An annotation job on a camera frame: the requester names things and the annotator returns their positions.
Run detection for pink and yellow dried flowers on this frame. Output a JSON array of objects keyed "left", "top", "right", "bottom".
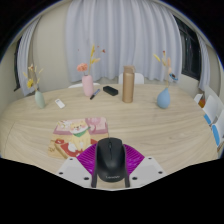
[{"left": 76, "top": 43, "right": 107, "bottom": 77}]

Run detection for cartoon dog print mouse pad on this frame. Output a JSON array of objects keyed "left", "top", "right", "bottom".
[{"left": 47, "top": 116, "right": 110, "bottom": 160}]

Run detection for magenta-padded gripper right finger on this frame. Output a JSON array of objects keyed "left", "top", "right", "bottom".
[{"left": 123, "top": 143, "right": 167, "bottom": 189}]

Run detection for dark window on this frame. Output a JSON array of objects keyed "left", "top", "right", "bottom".
[
  {"left": 173, "top": 14, "right": 202, "bottom": 81},
  {"left": 13, "top": 38, "right": 23, "bottom": 92}
]

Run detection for narrow white curtain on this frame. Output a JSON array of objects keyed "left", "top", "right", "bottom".
[
  {"left": 16, "top": 16, "right": 41, "bottom": 97},
  {"left": 197, "top": 33, "right": 212, "bottom": 92}
]

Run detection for orange and blue dried flowers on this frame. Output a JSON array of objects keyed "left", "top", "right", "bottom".
[{"left": 152, "top": 50, "right": 179, "bottom": 89}]

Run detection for bronze metal drink bottle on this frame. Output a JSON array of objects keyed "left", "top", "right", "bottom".
[{"left": 121, "top": 65, "right": 136, "bottom": 104}]

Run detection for small black box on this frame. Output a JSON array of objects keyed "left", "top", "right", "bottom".
[{"left": 102, "top": 85, "right": 119, "bottom": 97}]

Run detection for blue vase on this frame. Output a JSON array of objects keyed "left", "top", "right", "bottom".
[{"left": 156, "top": 87, "right": 171, "bottom": 110}]

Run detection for wide white curtain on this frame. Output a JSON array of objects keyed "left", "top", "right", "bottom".
[{"left": 64, "top": 0, "right": 183, "bottom": 84}]

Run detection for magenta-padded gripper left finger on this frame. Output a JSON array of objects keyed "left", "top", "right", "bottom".
[{"left": 55, "top": 142, "right": 99, "bottom": 188}]

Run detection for black computer mouse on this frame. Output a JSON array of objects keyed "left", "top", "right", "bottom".
[{"left": 90, "top": 137, "right": 131, "bottom": 189}]

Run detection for small white eraser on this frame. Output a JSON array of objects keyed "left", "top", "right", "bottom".
[{"left": 54, "top": 98, "right": 66, "bottom": 109}]

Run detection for pale green vase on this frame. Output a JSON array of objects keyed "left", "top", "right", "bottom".
[{"left": 34, "top": 89, "right": 47, "bottom": 110}]

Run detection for white and blue chairs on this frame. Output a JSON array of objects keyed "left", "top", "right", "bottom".
[{"left": 193, "top": 87, "right": 224, "bottom": 154}]

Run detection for pink vase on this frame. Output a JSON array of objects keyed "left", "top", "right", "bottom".
[{"left": 81, "top": 74, "right": 95, "bottom": 98}]

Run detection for dark marker pen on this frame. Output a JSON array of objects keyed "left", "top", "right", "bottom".
[{"left": 89, "top": 88, "right": 101, "bottom": 101}]

